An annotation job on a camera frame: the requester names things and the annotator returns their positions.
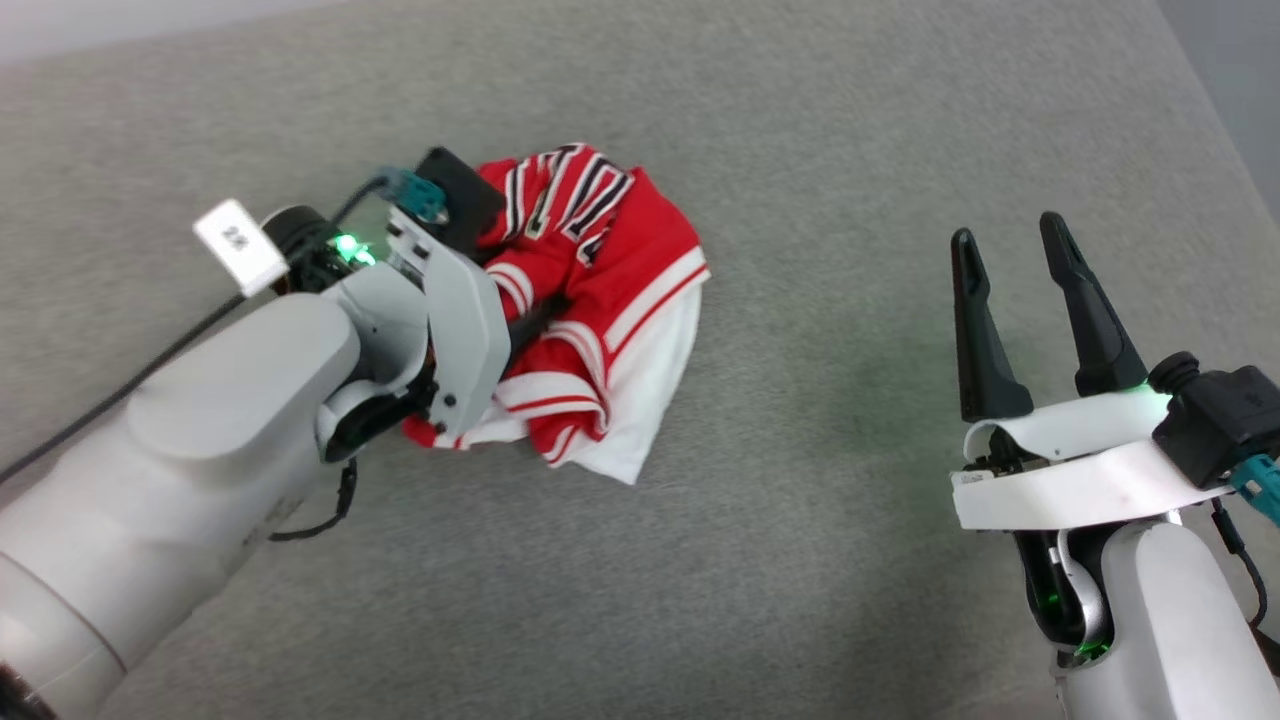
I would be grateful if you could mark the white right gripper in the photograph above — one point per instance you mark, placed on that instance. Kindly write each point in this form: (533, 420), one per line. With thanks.
(1080, 480)

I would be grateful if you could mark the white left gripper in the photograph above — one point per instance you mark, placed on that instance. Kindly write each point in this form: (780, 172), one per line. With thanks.
(465, 330)

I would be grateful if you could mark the red and white jersey garment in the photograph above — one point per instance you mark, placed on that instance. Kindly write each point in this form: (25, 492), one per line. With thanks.
(620, 300)

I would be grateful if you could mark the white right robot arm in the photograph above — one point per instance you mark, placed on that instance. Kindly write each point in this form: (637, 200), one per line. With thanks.
(1170, 620)

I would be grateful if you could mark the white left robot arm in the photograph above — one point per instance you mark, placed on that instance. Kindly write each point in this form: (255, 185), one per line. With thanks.
(180, 450)

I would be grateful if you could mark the white paper label tag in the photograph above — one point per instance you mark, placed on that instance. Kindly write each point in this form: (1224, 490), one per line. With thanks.
(240, 245)

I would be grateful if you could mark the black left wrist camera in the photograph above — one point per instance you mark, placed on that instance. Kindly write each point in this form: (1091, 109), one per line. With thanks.
(465, 195)

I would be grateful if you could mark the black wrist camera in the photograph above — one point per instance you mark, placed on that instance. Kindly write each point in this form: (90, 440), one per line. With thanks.
(465, 195)
(1225, 415)

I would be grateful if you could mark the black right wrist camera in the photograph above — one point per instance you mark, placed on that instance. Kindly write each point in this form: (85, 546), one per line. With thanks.
(1225, 415)

